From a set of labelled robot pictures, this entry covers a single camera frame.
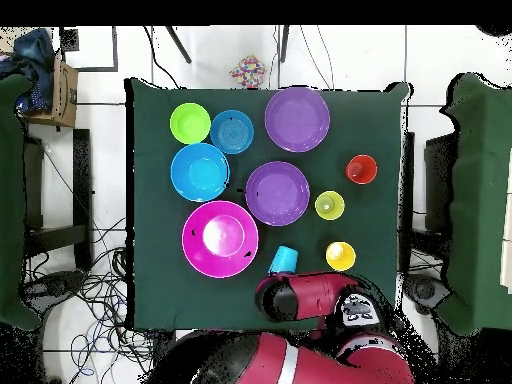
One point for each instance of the blue cup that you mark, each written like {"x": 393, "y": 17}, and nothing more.
{"x": 284, "y": 260}

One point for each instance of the pale yellow translucent cup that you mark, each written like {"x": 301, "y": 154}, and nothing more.
{"x": 329, "y": 206}

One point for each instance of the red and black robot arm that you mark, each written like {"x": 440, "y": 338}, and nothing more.
{"x": 312, "y": 296}

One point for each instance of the purple bowl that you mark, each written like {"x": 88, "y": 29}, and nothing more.
{"x": 297, "y": 120}
{"x": 277, "y": 194}

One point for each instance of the pink bowl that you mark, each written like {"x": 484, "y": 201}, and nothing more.
{"x": 220, "y": 240}

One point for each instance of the large blue bowl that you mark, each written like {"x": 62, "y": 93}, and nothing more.
{"x": 200, "y": 172}

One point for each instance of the small blue patterned bowl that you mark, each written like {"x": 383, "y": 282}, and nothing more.
{"x": 232, "y": 132}

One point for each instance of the green bowl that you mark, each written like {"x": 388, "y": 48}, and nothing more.
{"x": 190, "y": 123}

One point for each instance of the orange cup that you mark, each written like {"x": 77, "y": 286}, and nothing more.
{"x": 361, "y": 170}

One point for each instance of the dark green table cloth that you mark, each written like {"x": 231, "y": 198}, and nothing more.
{"x": 160, "y": 280}

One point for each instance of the colourful patterned box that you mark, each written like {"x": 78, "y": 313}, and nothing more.
{"x": 248, "y": 72}

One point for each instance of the black tripod leg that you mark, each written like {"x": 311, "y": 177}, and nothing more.
{"x": 178, "y": 44}
{"x": 284, "y": 44}

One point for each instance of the cardboard box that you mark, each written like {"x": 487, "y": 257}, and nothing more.
{"x": 66, "y": 96}

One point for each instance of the green cloth side table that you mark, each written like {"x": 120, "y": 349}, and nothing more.
{"x": 12, "y": 200}
{"x": 480, "y": 200}

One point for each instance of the blue cloth bundle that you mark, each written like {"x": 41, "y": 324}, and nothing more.
{"x": 32, "y": 52}

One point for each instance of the black stool frame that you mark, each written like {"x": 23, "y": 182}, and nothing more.
{"x": 82, "y": 180}

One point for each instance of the black pedestal leg with caster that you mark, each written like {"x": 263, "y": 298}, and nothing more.
{"x": 56, "y": 284}
{"x": 426, "y": 290}

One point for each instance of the black floor frame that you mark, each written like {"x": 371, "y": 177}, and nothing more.
{"x": 114, "y": 48}

